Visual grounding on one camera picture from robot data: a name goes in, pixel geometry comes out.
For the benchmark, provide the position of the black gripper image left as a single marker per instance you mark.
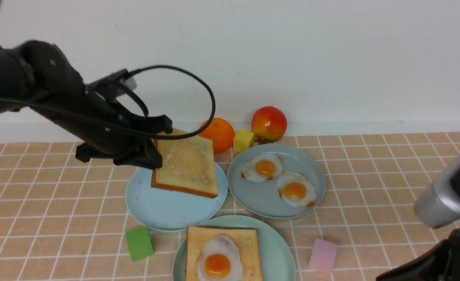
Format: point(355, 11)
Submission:
point(89, 111)

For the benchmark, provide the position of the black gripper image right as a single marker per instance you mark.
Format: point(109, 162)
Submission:
point(440, 263)

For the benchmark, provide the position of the toast slice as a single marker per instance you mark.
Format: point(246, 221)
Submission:
point(188, 166)
point(244, 238)

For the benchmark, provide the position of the fried egg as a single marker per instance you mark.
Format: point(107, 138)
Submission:
point(295, 190)
point(220, 260)
point(262, 167)

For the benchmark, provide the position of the light blue plate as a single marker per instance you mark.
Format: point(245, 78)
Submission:
point(171, 211)

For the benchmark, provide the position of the orange fruit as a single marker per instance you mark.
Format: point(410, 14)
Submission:
point(221, 133)

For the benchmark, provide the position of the yellow cube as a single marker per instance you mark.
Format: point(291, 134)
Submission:
point(243, 140)

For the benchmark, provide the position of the green cube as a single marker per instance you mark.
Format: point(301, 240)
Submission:
point(139, 243)

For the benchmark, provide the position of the pink cube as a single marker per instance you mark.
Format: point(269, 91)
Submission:
point(323, 255)

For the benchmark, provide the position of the red yellow apple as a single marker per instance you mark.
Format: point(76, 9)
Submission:
point(268, 124)

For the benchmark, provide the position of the grey blue plate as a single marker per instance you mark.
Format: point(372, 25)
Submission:
point(263, 198)

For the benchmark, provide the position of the checkered peach tablecloth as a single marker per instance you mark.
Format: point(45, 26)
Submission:
point(61, 219)

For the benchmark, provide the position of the grey wrist camera image left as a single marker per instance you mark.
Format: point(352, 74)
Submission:
point(124, 78)

